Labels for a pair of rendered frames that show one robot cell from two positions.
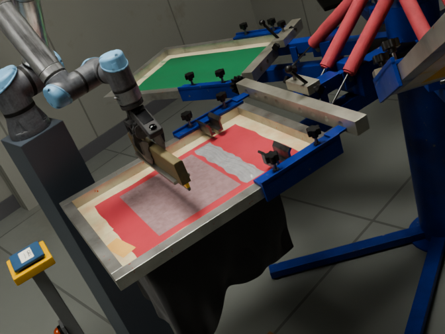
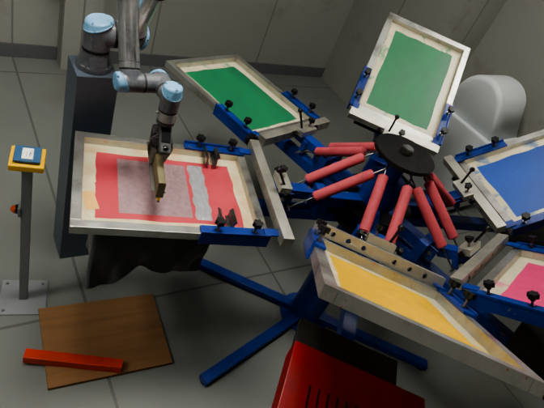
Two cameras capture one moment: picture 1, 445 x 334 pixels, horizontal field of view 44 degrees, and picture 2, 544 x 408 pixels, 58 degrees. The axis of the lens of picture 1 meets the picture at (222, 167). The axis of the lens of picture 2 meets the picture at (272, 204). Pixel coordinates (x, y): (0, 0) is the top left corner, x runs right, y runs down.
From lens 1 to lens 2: 0.53 m
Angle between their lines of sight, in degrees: 12
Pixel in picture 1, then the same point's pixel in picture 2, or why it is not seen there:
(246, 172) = (202, 211)
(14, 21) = (129, 15)
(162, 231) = (123, 210)
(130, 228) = (106, 191)
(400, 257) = (265, 308)
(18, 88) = (104, 38)
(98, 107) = (167, 34)
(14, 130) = (82, 61)
